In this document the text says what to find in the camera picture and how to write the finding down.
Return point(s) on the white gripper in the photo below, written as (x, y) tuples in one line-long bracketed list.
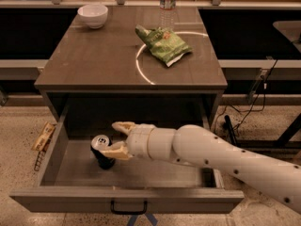
[(137, 141)]

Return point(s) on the blue pepsi can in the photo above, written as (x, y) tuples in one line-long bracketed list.
[(97, 143)]

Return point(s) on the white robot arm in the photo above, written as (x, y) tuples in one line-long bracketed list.
[(193, 145)]

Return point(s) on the grey cabinet with top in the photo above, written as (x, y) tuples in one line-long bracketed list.
[(95, 77)]

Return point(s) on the open grey top drawer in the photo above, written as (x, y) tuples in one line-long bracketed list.
[(70, 179)]

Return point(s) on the yellow snack packet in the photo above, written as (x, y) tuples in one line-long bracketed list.
[(43, 138)]

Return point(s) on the blue tape on floor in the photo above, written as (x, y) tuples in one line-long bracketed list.
[(134, 220)]

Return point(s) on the green chip bag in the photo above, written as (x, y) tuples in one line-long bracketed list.
[(163, 43)]

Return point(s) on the white ceramic bowl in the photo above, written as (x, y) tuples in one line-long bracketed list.
[(93, 15)]

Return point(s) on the clear plastic water bottle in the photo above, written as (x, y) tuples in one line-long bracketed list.
[(167, 13)]

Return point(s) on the black table leg base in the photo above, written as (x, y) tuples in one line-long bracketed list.
[(284, 142)]

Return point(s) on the black drawer handle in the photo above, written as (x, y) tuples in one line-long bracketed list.
[(128, 208)]

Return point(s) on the wire basket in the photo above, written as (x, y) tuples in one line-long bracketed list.
[(40, 156)]

